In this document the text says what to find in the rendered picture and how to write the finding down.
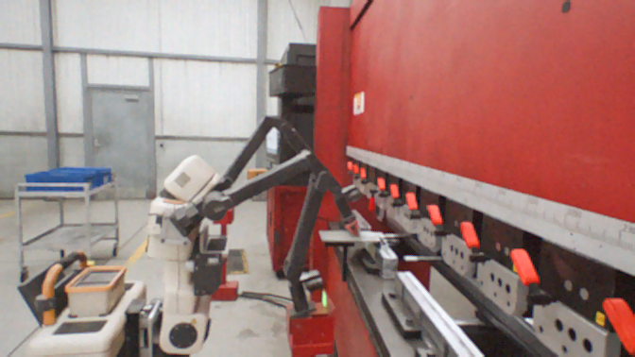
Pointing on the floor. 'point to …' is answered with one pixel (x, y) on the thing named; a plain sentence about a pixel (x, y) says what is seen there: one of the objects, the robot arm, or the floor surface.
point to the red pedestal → (228, 292)
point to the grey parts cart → (70, 233)
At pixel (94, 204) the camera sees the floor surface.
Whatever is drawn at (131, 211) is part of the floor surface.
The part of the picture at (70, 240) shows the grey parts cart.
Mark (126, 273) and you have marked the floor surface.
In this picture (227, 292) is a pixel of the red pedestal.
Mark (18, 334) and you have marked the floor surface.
